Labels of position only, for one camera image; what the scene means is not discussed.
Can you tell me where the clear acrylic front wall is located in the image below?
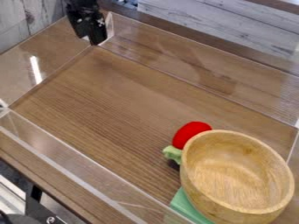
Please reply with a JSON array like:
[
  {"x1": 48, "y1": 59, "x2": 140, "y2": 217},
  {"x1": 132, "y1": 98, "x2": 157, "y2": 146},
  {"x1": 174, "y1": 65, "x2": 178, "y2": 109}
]
[{"x1": 0, "y1": 108, "x2": 193, "y2": 224}]

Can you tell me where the green foam block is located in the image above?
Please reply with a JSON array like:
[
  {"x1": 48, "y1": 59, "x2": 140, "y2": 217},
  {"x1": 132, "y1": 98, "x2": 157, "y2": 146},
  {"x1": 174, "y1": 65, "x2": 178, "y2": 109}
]
[{"x1": 169, "y1": 188, "x2": 213, "y2": 224}]

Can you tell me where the wooden bowl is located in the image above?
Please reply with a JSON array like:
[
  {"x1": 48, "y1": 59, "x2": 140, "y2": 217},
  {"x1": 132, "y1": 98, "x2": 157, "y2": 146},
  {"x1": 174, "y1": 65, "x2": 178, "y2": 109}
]
[{"x1": 180, "y1": 129, "x2": 295, "y2": 224}]

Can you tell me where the clear acrylic corner bracket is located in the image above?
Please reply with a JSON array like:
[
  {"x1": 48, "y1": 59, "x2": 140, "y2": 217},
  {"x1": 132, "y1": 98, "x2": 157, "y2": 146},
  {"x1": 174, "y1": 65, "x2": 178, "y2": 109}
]
[{"x1": 81, "y1": 11, "x2": 114, "y2": 46}]

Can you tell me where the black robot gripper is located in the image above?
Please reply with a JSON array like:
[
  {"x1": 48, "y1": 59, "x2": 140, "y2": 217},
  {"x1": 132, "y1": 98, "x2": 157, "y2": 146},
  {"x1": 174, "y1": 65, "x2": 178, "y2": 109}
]
[{"x1": 64, "y1": 0, "x2": 108, "y2": 46}]

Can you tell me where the red plush strawberry toy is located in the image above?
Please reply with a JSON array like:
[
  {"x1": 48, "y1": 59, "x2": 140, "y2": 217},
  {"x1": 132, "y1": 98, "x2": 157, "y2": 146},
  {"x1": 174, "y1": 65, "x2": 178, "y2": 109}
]
[{"x1": 162, "y1": 121, "x2": 212, "y2": 165}]

